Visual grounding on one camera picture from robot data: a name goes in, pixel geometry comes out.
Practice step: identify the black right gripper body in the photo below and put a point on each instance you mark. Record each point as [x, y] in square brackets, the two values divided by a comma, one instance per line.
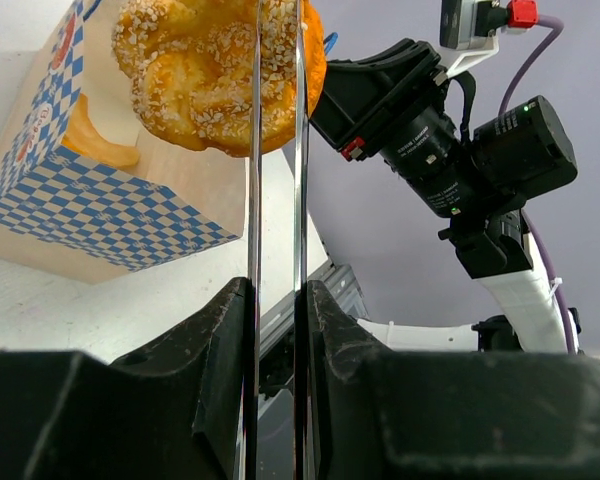
[393, 105]

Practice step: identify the left gripper silver tong left finger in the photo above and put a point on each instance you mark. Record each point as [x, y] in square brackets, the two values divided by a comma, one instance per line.
[251, 325]

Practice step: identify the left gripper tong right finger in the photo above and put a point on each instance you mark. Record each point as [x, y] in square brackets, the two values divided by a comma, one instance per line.
[301, 329]

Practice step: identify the large round fake bread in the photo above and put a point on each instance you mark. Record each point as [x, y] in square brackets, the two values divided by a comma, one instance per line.
[190, 64]

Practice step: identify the blue patterned paper bag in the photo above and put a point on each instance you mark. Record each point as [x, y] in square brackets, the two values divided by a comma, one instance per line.
[69, 215]

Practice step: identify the golden fake croissant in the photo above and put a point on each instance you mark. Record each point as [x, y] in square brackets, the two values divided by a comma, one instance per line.
[82, 137]

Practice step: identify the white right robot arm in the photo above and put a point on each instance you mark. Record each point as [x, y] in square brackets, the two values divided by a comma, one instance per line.
[521, 154]

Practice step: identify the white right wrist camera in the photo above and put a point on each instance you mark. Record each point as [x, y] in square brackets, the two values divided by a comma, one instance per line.
[469, 28]

